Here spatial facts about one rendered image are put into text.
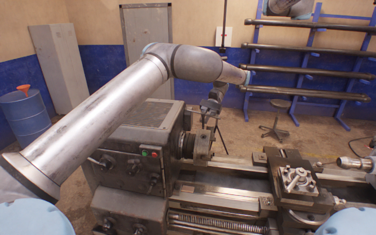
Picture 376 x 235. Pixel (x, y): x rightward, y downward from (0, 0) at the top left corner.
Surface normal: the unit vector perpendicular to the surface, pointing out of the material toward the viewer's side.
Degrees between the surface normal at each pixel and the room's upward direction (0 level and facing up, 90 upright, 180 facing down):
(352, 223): 5
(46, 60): 90
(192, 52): 44
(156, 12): 90
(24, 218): 5
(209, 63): 70
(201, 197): 36
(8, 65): 90
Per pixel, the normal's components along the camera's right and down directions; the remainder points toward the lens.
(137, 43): -0.18, 0.48
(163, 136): -0.13, -0.29
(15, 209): 0.07, -0.85
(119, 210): -0.10, -0.49
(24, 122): 0.50, 0.42
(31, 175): 0.76, -0.63
